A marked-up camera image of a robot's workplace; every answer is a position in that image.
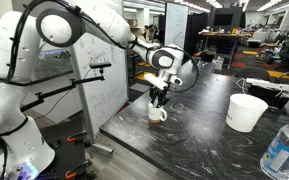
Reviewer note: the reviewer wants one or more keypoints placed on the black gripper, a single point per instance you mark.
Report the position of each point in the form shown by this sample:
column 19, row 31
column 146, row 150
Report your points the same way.
column 159, row 92

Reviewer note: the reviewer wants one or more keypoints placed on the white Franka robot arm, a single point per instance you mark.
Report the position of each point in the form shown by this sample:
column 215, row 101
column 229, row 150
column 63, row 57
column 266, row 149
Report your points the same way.
column 7, row 110

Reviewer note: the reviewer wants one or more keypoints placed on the white mug with tan base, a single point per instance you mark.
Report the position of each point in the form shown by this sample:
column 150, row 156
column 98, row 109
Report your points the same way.
column 155, row 113

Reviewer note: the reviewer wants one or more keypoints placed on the large rolling whiteboard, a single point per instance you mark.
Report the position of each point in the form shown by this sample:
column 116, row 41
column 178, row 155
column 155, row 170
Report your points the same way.
column 100, row 83

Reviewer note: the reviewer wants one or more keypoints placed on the small standing whiteboard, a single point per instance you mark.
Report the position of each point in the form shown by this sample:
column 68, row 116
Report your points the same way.
column 176, row 23

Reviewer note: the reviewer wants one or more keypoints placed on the white paper bucket red print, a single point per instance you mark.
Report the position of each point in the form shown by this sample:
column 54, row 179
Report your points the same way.
column 244, row 111

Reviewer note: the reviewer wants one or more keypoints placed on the wooden office desk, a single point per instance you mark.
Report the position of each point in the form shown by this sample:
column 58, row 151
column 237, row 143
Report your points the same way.
column 224, row 36

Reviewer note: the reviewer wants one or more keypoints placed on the dark office chair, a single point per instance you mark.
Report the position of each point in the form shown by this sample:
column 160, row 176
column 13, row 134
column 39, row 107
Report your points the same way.
column 252, row 72

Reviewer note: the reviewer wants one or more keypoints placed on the black box under power strip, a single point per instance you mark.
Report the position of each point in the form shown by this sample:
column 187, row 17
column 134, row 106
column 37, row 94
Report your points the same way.
column 267, row 98

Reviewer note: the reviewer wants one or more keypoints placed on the white power strip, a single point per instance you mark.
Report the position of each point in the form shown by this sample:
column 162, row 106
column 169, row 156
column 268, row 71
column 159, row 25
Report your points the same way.
column 267, row 84

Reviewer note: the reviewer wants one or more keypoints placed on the clear hand sanitizer pump bottle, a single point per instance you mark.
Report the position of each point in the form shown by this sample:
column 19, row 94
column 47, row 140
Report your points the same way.
column 284, row 153

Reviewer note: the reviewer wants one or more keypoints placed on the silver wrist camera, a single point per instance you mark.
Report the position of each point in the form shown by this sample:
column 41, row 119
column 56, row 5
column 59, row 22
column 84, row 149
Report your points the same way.
column 155, row 81

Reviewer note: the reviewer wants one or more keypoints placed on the black stereo camera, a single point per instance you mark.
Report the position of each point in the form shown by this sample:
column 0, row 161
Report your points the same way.
column 100, row 65

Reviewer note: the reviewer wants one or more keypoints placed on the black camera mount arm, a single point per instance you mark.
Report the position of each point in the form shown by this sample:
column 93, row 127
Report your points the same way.
column 60, row 90

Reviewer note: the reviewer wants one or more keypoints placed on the black wall monitor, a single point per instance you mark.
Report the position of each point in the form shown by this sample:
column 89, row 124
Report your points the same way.
column 223, row 19

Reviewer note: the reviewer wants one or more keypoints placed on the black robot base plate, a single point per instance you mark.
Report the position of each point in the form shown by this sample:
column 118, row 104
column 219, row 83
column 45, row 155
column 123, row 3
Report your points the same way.
column 64, row 146

